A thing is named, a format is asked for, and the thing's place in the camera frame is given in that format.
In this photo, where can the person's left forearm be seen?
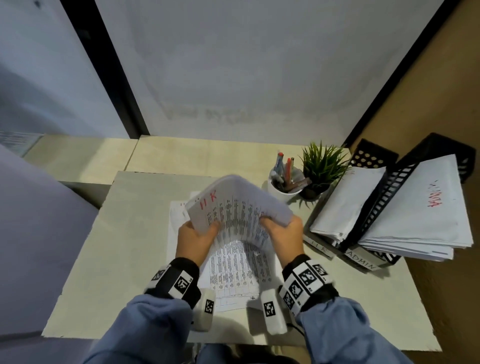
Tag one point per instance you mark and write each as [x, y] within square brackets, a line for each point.
[142, 330]

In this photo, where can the green potted plant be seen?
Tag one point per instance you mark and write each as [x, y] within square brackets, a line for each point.
[322, 165]

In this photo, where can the black left wrist band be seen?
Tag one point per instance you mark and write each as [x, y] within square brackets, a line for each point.
[174, 281]

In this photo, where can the pile of printed papers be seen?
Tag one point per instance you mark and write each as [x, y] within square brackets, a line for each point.
[232, 273]

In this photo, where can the beige table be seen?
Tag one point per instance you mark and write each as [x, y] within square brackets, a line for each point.
[120, 243]

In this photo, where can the white pen cup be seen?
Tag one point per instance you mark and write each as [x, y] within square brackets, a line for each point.
[283, 195]

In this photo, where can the grey partition panel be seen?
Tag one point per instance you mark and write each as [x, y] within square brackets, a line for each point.
[37, 243]

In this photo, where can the black wrist band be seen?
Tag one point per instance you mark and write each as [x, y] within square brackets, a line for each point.
[307, 283]
[174, 281]

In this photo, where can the orange pen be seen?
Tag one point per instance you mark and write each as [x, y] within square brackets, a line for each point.
[288, 168]

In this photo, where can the blue marker with red cap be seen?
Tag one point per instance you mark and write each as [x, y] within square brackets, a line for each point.
[278, 163]

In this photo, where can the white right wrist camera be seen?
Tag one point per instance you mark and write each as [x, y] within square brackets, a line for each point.
[272, 311]

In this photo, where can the person's left hand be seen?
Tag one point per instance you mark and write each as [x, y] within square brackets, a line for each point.
[195, 243]

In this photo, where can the person's right forearm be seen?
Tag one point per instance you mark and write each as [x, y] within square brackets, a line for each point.
[345, 333]

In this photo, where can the brown pen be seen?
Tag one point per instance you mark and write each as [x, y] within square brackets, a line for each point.
[300, 183]

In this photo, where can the black corner trim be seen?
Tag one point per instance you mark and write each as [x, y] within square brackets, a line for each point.
[397, 71]

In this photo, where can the black wall post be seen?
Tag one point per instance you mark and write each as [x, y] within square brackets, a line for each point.
[105, 71]

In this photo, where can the printed paper sheet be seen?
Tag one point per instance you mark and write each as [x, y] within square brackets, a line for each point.
[345, 206]
[412, 217]
[240, 198]

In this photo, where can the black right wrist band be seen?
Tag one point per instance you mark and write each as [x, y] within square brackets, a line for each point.
[307, 283]

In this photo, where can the grey vent grille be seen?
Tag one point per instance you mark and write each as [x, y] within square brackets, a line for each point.
[18, 142]

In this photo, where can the person's right hand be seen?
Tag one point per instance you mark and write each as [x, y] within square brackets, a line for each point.
[287, 240]

